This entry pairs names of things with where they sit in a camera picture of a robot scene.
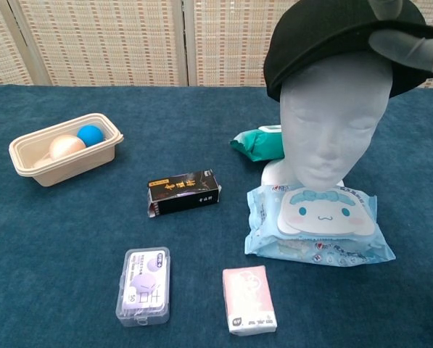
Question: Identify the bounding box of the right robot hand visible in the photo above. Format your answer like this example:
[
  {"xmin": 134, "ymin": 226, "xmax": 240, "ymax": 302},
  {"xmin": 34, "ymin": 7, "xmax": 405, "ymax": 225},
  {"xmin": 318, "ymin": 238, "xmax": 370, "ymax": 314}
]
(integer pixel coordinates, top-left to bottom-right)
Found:
[{"xmin": 368, "ymin": 0, "xmax": 433, "ymax": 76}]

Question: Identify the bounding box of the black cap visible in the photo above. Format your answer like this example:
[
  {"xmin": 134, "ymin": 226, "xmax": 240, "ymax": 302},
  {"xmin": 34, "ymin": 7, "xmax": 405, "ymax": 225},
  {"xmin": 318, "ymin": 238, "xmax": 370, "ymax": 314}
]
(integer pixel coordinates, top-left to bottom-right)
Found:
[{"xmin": 263, "ymin": 0, "xmax": 433, "ymax": 103}]

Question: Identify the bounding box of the white foam mannequin head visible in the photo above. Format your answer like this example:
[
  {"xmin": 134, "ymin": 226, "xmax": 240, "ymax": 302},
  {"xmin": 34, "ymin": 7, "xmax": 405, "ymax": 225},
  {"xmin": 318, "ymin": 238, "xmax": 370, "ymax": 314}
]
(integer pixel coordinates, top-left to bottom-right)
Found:
[{"xmin": 261, "ymin": 50, "xmax": 393, "ymax": 191}]

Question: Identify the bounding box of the green wet wipes pack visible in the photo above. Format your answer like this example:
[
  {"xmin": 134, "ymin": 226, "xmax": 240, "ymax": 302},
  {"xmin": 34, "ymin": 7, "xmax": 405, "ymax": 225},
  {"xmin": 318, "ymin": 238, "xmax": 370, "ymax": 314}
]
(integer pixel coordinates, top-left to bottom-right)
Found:
[{"xmin": 229, "ymin": 125, "xmax": 286, "ymax": 163}]

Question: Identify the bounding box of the light blue cartoon wipes pack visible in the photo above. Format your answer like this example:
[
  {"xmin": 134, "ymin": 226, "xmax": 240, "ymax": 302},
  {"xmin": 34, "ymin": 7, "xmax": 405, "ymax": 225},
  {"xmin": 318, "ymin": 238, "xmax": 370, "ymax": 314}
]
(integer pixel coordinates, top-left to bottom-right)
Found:
[{"xmin": 244, "ymin": 183, "xmax": 397, "ymax": 268}]

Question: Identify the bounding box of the small black carton box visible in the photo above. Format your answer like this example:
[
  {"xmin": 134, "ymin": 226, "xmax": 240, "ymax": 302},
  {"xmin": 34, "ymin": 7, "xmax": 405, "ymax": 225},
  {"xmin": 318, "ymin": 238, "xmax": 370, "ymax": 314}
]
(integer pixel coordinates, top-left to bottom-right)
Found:
[{"xmin": 147, "ymin": 168, "xmax": 223, "ymax": 218}]

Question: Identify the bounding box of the pink pocket tissue pack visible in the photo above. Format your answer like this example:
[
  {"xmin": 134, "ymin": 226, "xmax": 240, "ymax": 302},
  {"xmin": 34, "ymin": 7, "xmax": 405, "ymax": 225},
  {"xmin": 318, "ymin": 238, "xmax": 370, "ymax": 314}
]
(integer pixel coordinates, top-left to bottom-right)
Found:
[{"xmin": 222, "ymin": 265, "xmax": 279, "ymax": 335}]

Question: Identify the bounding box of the blue ball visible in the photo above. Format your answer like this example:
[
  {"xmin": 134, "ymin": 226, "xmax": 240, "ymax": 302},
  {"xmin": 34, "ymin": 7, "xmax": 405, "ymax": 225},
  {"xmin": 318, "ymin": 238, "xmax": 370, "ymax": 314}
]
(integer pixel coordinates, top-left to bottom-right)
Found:
[{"xmin": 76, "ymin": 125, "xmax": 104, "ymax": 147}]

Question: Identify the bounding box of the peach coloured ball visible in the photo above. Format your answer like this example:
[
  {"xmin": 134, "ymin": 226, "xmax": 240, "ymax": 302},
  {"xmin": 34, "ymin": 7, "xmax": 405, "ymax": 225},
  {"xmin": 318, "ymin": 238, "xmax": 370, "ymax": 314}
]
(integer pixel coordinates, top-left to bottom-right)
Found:
[{"xmin": 49, "ymin": 134, "xmax": 87, "ymax": 162}]

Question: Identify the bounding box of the beige plastic food container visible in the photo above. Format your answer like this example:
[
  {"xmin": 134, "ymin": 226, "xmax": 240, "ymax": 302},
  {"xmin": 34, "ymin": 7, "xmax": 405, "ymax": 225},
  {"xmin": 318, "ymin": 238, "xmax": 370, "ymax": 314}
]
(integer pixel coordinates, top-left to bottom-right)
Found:
[{"xmin": 8, "ymin": 112, "xmax": 125, "ymax": 188}]

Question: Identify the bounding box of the clear plastic box purple label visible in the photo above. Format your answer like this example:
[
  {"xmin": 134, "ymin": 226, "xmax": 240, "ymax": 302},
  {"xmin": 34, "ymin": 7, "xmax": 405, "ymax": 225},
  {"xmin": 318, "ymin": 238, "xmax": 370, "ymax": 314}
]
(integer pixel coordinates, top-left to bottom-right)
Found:
[{"xmin": 115, "ymin": 246, "xmax": 171, "ymax": 328}]

